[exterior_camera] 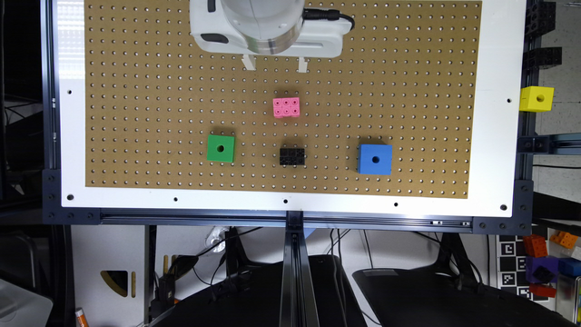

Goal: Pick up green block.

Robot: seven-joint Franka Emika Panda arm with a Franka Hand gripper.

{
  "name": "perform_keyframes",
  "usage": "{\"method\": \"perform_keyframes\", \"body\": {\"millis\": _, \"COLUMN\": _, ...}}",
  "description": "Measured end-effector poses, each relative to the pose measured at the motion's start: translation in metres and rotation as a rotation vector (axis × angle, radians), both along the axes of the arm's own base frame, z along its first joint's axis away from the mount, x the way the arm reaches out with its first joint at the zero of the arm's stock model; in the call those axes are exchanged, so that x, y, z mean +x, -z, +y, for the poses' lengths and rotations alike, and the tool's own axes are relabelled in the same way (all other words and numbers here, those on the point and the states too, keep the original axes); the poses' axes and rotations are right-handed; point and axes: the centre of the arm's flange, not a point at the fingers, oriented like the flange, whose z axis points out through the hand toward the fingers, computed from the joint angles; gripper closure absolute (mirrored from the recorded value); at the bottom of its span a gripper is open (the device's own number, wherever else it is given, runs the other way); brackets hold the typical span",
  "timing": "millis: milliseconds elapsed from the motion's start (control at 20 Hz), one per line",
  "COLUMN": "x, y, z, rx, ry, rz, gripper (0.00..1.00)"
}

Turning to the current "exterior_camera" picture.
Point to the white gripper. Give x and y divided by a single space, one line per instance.
267 27

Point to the green cube block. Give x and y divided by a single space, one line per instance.
220 148

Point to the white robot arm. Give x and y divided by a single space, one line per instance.
268 27

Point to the pink studded block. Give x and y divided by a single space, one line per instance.
286 107

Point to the black studded block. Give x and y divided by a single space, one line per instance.
292 156

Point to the blue cube block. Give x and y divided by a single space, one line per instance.
375 159

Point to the yellow cube block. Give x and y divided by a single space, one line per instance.
536 99

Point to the black block stack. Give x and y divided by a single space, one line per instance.
540 20

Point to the orange studded block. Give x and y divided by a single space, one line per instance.
535 246

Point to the light orange block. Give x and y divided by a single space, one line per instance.
564 239

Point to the purple block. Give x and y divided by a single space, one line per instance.
541 269

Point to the red block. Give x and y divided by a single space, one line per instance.
542 290

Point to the blue block on shelf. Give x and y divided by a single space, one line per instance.
569 266

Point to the brown pegboard panel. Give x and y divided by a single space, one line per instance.
406 77

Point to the black chair left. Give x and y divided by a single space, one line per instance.
254 299

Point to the black chair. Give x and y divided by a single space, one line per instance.
409 298
254 299

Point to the black chair right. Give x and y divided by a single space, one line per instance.
409 298

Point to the black white marker sheet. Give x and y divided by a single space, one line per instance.
512 268

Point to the dark aluminium table frame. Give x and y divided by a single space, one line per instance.
489 207

